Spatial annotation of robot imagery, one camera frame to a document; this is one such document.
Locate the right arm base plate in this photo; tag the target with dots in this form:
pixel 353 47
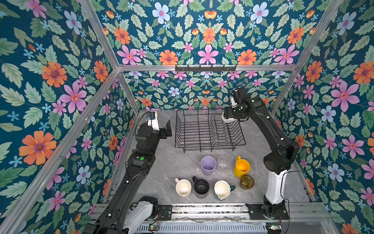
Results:
pixel 267 211

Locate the lilac plastic tumbler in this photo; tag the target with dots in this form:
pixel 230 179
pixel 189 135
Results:
pixel 208 165

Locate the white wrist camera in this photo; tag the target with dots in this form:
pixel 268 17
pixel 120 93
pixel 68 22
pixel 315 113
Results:
pixel 152 120
pixel 233 102

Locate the dark green mug cream inside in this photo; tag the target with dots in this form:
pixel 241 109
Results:
pixel 223 190

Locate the aluminium mounting rail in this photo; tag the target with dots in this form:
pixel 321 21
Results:
pixel 298 212

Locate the yellow mug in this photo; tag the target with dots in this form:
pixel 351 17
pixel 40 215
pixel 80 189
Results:
pixel 242 167

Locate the clear glass cup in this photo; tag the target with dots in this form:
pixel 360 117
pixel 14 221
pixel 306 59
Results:
pixel 223 164

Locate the white slotted cable duct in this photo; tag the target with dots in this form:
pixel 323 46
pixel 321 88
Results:
pixel 204 228

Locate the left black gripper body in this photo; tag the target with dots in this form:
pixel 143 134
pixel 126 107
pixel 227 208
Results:
pixel 163 134

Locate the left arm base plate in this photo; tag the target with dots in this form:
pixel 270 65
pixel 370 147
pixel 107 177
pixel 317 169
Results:
pixel 162 212

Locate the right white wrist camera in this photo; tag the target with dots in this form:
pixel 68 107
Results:
pixel 233 102

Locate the black hook rail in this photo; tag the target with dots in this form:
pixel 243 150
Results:
pixel 204 68

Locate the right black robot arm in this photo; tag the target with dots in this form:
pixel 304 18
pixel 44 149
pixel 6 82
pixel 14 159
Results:
pixel 283 150

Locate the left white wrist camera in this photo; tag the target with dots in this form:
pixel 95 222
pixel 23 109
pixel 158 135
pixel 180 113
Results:
pixel 152 120

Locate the white ceramic mug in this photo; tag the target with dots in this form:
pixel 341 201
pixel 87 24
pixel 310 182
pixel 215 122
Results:
pixel 227 120

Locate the black mug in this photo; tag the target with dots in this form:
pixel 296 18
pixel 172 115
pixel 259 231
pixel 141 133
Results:
pixel 201 187

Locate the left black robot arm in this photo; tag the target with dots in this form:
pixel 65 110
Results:
pixel 116 219

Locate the black wire dish rack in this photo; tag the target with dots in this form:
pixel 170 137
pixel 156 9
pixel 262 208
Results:
pixel 202 130

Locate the amber glass cup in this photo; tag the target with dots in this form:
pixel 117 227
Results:
pixel 247 182

